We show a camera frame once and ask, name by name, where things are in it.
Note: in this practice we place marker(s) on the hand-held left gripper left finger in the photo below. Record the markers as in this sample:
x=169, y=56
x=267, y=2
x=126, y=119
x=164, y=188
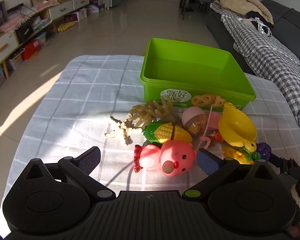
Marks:
x=90, y=160

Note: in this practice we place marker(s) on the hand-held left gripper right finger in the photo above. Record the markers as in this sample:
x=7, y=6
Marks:
x=208, y=161

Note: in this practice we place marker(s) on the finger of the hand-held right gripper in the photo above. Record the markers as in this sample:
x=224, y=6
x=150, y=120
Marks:
x=286, y=165

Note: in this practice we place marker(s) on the purple toy grapes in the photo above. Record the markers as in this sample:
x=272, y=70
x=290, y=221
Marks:
x=263, y=148

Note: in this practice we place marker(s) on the yellow green toy piece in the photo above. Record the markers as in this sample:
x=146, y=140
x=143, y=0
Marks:
x=237, y=155

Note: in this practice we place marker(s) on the pink pig toy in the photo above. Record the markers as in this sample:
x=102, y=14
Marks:
x=175, y=155

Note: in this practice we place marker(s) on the pink block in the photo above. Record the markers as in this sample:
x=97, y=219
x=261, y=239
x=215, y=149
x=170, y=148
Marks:
x=215, y=120

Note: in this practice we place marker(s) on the pink clear capsule ball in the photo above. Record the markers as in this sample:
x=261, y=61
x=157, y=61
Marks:
x=193, y=120

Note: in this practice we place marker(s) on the toy corn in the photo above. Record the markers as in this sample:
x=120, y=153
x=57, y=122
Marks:
x=175, y=132

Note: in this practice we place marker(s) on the cream spiky rubber toy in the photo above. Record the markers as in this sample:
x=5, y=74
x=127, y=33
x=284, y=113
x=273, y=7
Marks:
x=125, y=130

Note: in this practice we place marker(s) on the tan rubber hand toy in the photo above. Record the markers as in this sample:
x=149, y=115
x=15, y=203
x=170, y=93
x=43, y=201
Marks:
x=150, y=112

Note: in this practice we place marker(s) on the green plastic box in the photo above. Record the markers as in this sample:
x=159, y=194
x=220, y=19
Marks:
x=152, y=90

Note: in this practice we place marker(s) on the person's right forearm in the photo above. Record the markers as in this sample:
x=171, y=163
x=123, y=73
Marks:
x=298, y=200

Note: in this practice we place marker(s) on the grey checked tablecloth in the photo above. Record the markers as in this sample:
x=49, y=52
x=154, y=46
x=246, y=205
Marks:
x=77, y=92

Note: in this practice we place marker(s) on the plaid sofa cover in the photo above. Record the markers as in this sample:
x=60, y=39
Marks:
x=265, y=50

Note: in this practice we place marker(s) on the red storage box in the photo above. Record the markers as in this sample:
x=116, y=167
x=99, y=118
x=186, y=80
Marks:
x=30, y=50

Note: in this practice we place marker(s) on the row of yellow toys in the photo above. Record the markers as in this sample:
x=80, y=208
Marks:
x=66, y=27

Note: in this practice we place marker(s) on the white wooden cabinet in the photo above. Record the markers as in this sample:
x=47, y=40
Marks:
x=5, y=47

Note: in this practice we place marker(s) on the black device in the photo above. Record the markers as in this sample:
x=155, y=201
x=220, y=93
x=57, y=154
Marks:
x=23, y=32

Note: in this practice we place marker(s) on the white red carton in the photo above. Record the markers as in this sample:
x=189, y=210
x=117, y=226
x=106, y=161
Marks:
x=76, y=15

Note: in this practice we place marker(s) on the black garment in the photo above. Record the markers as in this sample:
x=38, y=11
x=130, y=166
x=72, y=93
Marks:
x=258, y=15

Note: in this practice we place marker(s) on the dark grey sofa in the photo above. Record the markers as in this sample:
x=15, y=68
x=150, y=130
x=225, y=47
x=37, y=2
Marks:
x=285, y=12

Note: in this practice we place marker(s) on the blue white carton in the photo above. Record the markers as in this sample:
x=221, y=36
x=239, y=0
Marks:
x=96, y=5

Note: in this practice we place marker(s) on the pink lace cloth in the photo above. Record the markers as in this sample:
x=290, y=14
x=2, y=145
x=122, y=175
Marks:
x=20, y=16

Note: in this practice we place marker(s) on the beige blanket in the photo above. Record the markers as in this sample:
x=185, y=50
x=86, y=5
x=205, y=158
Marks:
x=240, y=0

